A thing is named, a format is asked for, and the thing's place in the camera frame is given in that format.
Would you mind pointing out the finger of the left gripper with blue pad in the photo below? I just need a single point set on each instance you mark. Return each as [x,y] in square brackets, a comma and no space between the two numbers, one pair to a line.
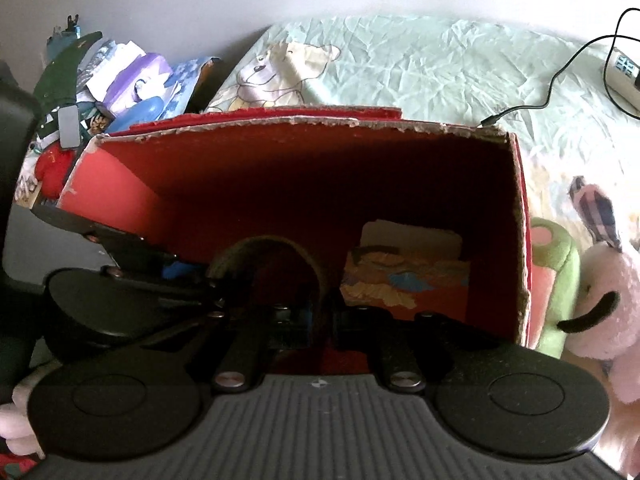
[176,269]

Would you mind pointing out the large red cardboard box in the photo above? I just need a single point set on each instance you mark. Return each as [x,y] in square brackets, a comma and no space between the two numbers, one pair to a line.
[198,184]

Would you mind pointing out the blue oval case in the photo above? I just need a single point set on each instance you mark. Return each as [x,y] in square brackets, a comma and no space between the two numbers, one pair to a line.
[142,112]

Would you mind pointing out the small red patterned box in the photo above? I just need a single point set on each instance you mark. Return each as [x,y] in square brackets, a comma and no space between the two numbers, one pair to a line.
[407,270]

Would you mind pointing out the green patterned bed sheet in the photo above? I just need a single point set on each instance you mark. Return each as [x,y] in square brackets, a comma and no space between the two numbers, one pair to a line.
[549,91]

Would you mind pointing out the purple tissue pack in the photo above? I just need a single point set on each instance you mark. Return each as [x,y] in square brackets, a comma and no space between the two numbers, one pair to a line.
[140,80]

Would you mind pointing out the dark green cloth item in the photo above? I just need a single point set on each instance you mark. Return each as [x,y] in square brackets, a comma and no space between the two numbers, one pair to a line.
[56,86]

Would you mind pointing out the pink plush rabbit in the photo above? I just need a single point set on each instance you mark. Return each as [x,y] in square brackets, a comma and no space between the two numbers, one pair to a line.
[605,326]

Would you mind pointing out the green plush toy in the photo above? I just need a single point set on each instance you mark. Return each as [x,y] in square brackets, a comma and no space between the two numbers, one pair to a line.
[555,282]

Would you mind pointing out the blue checkered cloth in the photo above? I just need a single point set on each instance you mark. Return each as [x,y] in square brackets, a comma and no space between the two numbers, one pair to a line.
[183,81]

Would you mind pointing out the white power strip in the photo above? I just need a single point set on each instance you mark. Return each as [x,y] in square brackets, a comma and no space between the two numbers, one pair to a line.
[622,75]

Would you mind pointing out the round woven basket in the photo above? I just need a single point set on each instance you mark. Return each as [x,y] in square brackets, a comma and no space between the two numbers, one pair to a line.
[267,280]

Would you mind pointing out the red plush toy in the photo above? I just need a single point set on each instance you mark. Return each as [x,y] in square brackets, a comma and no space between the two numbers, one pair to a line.
[52,169]

